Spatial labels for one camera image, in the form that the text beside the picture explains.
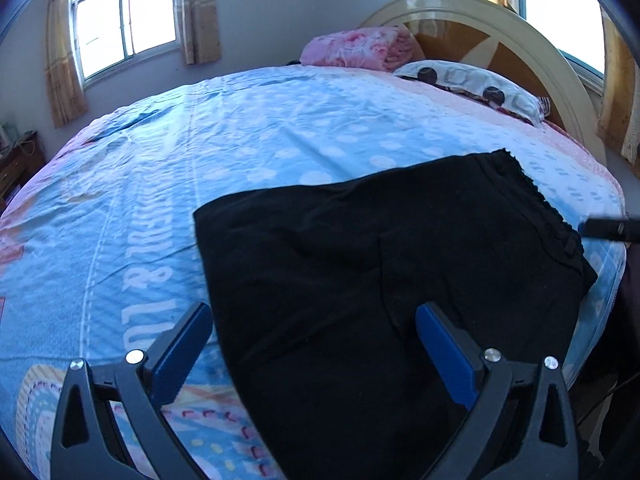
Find white pillow with dark spots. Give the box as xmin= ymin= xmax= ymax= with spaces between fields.
xmin=394 ymin=60 xmax=547 ymax=127

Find window with white frame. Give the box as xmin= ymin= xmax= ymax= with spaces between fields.
xmin=67 ymin=0 xmax=182 ymax=81

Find person's dark clothing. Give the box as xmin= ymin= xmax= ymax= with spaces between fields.
xmin=575 ymin=255 xmax=640 ymax=480

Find blue dotted bed sheet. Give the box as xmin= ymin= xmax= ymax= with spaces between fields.
xmin=0 ymin=64 xmax=628 ymax=480

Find wooden dresser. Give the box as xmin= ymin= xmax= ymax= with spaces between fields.
xmin=0 ymin=121 xmax=47 ymax=213

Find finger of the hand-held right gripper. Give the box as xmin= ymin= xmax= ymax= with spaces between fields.
xmin=577 ymin=216 xmax=640 ymax=242

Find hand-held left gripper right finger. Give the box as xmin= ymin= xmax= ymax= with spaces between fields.
xmin=415 ymin=301 xmax=586 ymax=480

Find cream and wood headboard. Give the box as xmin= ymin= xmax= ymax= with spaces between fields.
xmin=359 ymin=0 xmax=610 ymax=167

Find window beside headboard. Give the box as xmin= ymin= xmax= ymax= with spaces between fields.
xmin=514 ymin=0 xmax=607 ymax=92

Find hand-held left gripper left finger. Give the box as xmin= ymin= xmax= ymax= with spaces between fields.
xmin=50 ymin=301 xmax=215 ymax=480

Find pink floral blanket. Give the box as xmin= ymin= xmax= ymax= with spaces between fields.
xmin=300 ymin=25 xmax=423 ymax=75

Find black pants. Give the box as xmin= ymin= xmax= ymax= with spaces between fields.
xmin=192 ymin=148 xmax=599 ymax=480

